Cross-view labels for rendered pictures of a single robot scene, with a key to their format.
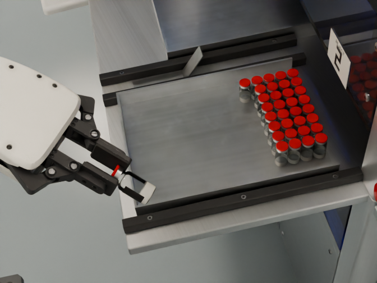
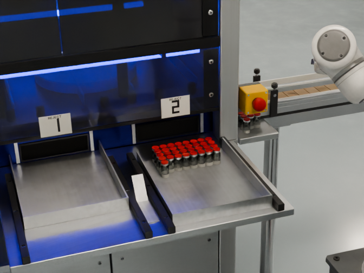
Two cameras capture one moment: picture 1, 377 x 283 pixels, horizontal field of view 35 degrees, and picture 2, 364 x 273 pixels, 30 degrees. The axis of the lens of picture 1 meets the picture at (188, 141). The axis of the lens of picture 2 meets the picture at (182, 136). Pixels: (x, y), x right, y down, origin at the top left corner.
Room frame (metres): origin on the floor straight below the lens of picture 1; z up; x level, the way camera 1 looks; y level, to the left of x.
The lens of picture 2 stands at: (1.04, 1.46, 1.80)
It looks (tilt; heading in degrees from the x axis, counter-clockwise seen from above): 27 degrees down; 258
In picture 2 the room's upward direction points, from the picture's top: 1 degrees counter-clockwise
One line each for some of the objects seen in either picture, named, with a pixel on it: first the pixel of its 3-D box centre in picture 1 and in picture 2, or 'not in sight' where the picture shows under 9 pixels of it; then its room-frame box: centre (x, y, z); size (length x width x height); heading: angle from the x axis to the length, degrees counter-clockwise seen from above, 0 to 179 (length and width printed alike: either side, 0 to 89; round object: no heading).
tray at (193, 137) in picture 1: (220, 132); (200, 177); (0.66, -0.06, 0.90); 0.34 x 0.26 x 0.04; 95
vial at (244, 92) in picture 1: (244, 90); (164, 169); (0.75, -0.12, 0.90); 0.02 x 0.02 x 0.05
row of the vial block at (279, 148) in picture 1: (269, 119); (189, 160); (0.67, -0.15, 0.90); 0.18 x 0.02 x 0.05; 5
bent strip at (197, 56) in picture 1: (167, 69); (145, 197); (0.82, 0.02, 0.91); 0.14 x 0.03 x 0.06; 96
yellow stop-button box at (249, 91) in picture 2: not in sight; (252, 98); (0.44, -0.31, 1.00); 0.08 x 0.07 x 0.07; 96
